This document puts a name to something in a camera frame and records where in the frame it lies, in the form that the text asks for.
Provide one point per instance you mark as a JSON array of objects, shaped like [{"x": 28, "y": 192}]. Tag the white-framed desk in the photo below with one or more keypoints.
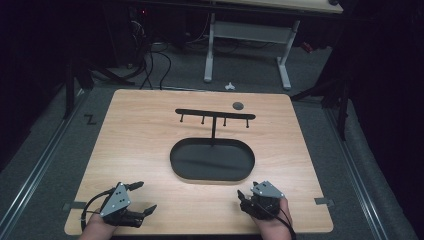
[{"x": 248, "y": 32}]

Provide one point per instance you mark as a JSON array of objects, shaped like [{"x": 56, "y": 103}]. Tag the small red object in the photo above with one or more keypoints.
[{"x": 307, "y": 47}]

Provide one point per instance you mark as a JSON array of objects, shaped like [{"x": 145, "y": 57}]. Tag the metal floor rail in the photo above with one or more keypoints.
[
  {"x": 353, "y": 173},
  {"x": 40, "y": 163}
]

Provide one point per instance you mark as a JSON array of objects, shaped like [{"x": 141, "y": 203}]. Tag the person's right hand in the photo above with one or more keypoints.
[{"x": 276, "y": 225}]

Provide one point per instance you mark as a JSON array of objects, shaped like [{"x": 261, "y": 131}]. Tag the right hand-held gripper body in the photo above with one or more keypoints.
[{"x": 265, "y": 200}]

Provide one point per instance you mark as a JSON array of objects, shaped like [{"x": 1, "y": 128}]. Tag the black round table grommet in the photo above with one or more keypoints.
[{"x": 238, "y": 106}]

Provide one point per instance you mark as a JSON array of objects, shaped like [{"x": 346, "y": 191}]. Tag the grey tape strip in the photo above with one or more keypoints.
[
  {"x": 76, "y": 205},
  {"x": 324, "y": 201}
]

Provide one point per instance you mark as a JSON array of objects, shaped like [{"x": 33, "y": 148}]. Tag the person's left hand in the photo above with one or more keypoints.
[{"x": 96, "y": 228}]

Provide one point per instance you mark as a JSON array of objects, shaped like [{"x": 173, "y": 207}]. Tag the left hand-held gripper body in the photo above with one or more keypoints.
[{"x": 115, "y": 201}]

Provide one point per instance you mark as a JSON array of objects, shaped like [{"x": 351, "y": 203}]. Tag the small white floor object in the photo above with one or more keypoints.
[{"x": 229, "y": 87}]

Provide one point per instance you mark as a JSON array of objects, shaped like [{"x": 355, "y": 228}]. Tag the black hook stand with tray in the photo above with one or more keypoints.
[{"x": 213, "y": 160}]

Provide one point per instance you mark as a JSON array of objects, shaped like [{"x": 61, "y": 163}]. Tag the black metal stand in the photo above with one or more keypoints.
[
  {"x": 69, "y": 90},
  {"x": 343, "y": 106}
]

